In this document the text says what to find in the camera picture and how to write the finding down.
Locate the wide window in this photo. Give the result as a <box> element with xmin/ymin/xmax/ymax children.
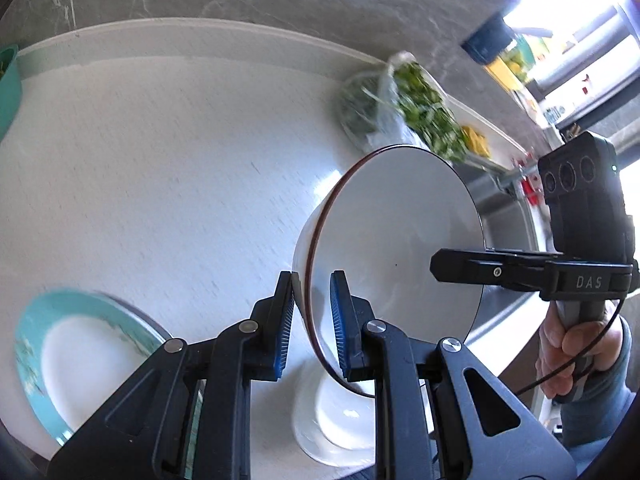
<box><xmin>502</xmin><ymin>0</ymin><xmax>637</xmax><ymax>126</ymax></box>

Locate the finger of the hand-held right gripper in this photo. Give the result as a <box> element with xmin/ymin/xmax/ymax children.
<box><xmin>430</xmin><ymin>247</ymin><xmax>551</xmax><ymax>293</ymax></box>

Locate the large white bowl dark rim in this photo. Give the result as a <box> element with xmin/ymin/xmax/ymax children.
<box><xmin>291</xmin><ymin>144</ymin><xmax>487</xmax><ymax>401</ymax></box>

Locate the small white bowl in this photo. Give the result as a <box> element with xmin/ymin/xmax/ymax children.
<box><xmin>292</xmin><ymin>360</ymin><xmax>436</xmax><ymax>467</ymax></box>

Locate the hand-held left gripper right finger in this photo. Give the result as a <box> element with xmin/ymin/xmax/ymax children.
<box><xmin>328</xmin><ymin>270</ymin><xmax>576</xmax><ymax>480</ymax></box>

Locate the yellow container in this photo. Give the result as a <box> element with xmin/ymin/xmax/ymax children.
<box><xmin>487</xmin><ymin>40</ymin><xmax>538</xmax><ymax>92</ymax></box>

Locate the person's right hand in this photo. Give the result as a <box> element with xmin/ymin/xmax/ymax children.
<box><xmin>535</xmin><ymin>302</ymin><xmax>626</xmax><ymax>401</ymax></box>

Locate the steel sink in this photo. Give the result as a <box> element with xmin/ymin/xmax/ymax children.
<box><xmin>470</xmin><ymin>165</ymin><xmax>551</xmax><ymax>341</ymax></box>

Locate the plastic bag of greens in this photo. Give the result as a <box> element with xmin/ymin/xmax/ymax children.
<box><xmin>336</xmin><ymin>50</ymin><xmax>468</xmax><ymax>166</ymax></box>

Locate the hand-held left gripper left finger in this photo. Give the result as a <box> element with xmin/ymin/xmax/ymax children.
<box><xmin>47</xmin><ymin>270</ymin><xmax>296</xmax><ymax>480</ymax></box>

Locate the person's right forearm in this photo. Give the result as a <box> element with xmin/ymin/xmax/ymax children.
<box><xmin>560</xmin><ymin>317</ymin><xmax>640</xmax><ymax>461</ymax></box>

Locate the teal floral plate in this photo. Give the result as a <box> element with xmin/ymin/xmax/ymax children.
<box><xmin>14</xmin><ymin>287</ymin><xmax>173</xmax><ymax>448</ymax></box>

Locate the yellow food piece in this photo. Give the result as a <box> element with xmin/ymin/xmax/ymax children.
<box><xmin>460</xmin><ymin>125</ymin><xmax>493</xmax><ymax>158</ymax></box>

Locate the black cable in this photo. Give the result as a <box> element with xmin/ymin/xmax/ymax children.
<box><xmin>515</xmin><ymin>297</ymin><xmax>626</xmax><ymax>396</ymax></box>

